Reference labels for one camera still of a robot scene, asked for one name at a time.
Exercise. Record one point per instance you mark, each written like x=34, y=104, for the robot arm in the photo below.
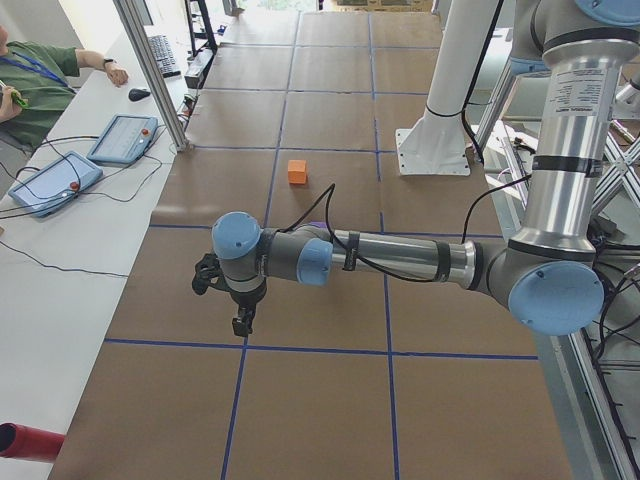
x=544, y=273

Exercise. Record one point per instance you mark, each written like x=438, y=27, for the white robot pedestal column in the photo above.
x=435, y=145

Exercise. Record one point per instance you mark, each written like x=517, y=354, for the teach pendant tablet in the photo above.
x=55, y=185
x=124, y=139

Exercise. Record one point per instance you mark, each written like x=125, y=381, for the orange foam cube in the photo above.
x=297, y=172

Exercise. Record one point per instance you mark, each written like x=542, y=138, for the red cylinder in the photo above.
x=28, y=443

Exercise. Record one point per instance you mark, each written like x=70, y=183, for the aluminium frame post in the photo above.
x=133, y=26

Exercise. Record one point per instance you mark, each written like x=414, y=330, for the near teach pendant tablet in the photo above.
x=55, y=185

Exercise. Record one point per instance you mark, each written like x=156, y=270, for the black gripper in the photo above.
x=245, y=299

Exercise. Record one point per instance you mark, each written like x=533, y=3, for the far teach pendant tablet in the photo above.
x=124, y=139

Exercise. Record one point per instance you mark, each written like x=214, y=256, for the black computer mouse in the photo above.
x=138, y=94

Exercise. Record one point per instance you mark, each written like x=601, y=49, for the seated person in green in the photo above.
x=35, y=90

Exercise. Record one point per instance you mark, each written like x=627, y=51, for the black keyboard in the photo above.
x=163, y=55

